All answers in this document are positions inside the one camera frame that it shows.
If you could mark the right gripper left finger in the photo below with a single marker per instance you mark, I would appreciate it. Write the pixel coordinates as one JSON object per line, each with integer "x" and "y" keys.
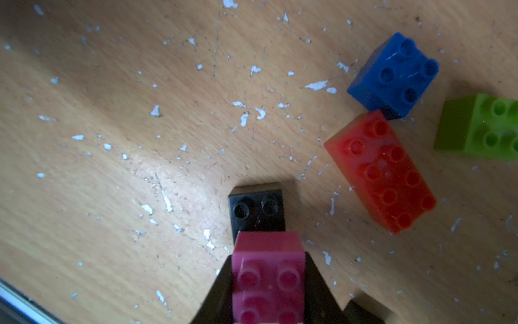
{"x": 217, "y": 306}

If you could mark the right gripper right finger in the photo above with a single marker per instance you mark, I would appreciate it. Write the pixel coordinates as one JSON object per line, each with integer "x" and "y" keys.
{"x": 320, "y": 305}

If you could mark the pink square lego brick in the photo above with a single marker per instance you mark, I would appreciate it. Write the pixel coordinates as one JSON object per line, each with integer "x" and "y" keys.
{"x": 268, "y": 271}

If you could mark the black square lego brick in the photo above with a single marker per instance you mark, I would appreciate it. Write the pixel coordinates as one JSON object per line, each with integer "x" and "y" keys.
{"x": 356, "y": 314}
{"x": 256, "y": 208}

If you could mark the long red lego brick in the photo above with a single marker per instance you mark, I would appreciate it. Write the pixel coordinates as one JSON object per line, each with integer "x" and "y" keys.
{"x": 375, "y": 163}

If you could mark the dark blue square lego brick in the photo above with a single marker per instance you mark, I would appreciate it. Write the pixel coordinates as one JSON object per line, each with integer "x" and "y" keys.
{"x": 394, "y": 78}

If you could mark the lime green square lego brick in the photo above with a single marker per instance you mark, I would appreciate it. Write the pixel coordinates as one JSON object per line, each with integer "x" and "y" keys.
{"x": 481, "y": 125}

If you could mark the aluminium front rail frame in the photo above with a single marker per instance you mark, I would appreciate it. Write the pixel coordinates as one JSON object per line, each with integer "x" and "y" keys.
{"x": 18, "y": 308}

